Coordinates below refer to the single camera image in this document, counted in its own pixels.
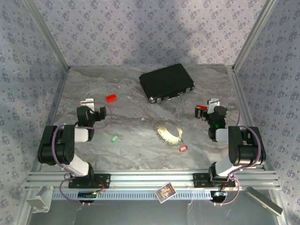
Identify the aluminium mounting rail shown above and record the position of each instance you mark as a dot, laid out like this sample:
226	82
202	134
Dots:
150	179

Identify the black hard case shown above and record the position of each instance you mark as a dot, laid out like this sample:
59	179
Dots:
165	82

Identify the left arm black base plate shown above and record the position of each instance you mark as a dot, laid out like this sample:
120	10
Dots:
103	180

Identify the aluminium side rail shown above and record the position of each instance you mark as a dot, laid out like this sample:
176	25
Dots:
240	93
59	93

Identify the white plastic bracket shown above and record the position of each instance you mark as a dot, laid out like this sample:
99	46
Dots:
39	199

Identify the red block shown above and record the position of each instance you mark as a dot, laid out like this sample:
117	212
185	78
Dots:
111	98
203	107

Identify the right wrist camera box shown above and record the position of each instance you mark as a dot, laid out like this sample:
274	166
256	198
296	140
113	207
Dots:
213	103

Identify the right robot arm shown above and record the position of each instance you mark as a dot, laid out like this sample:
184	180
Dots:
243	145

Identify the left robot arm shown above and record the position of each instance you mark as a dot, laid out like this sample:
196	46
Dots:
63	145

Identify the aluminium frame post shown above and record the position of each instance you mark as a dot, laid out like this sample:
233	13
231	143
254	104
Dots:
48	35
252	35

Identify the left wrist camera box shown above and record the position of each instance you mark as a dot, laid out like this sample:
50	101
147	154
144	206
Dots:
87	103

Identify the colourful picture card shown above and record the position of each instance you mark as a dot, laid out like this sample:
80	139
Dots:
165	192

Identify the red plastic key tag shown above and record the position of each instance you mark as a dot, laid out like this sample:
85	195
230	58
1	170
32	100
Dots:
183	148

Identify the green plastic key tag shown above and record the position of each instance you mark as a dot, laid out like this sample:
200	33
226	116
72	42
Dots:
114	138

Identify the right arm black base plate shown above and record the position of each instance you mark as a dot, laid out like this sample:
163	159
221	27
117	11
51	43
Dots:
199	180

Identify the grey metal bar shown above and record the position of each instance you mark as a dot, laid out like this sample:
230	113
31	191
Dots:
262	200

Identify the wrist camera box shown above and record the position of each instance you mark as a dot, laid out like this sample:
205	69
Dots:
87	103
213	103

